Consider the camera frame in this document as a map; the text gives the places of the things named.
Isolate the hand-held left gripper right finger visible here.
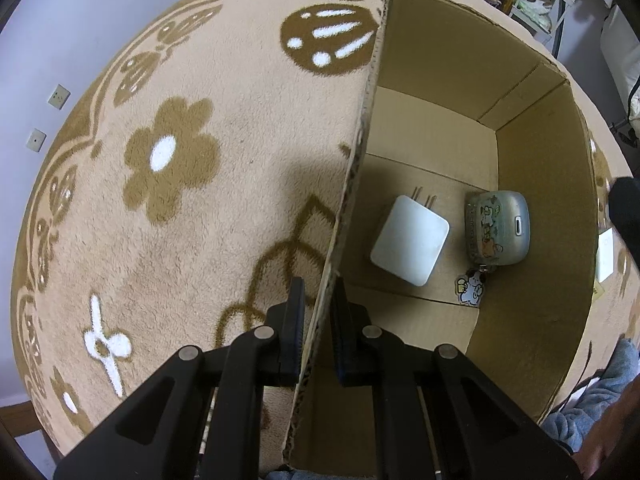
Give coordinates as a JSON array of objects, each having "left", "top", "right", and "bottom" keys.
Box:
[{"left": 329, "top": 276, "right": 583, "bottom": 480}]

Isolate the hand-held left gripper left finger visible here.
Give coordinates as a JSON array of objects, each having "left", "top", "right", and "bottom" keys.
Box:
[{"left": 52, "top": 276, "right": 307, "bottom": 480}]

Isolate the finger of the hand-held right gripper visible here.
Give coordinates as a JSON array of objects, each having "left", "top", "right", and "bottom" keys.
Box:
[{"left": 609, "top": 176, "right": 640, "bottom": 248}]

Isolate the cardboard box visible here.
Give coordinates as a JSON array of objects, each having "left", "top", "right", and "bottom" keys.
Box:
[{"left": 282, "top": 0, "right": 608, "bottom": 478}]

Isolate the white flat card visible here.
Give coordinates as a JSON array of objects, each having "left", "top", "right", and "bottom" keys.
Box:
[{"left": 595, "top": 229, "right": 614, "bottom": 282}]

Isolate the white square charger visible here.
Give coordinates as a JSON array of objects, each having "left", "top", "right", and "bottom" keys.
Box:
[{"left": 370, "top": 187, "right": 451, "bottom": 288}]

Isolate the cartoon print earbuds case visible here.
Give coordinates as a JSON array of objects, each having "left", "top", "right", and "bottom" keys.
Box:
[{"left": 464, "top": 190, "right": 532, "bottom": 273}]

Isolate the beige flower pattern blanket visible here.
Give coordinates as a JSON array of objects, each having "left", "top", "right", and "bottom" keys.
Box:
[{"left": 10, "top": 0, "right": 640, "bottom": 458}]

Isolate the pale green folded cloth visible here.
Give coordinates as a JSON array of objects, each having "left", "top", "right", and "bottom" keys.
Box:
[{"left": 517, "top": 0, "right": 557, "bottom": 36}]

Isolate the person's bare leg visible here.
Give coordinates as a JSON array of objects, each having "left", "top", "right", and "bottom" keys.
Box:
[{"left": 572, "top": 400, "right": 640, "bottom": 480}]

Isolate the cartoon keychain charm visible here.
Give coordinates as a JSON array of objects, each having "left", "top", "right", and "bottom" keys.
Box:
[{"left": 455, "top": 267, "right": 487, "bottom": 308}]

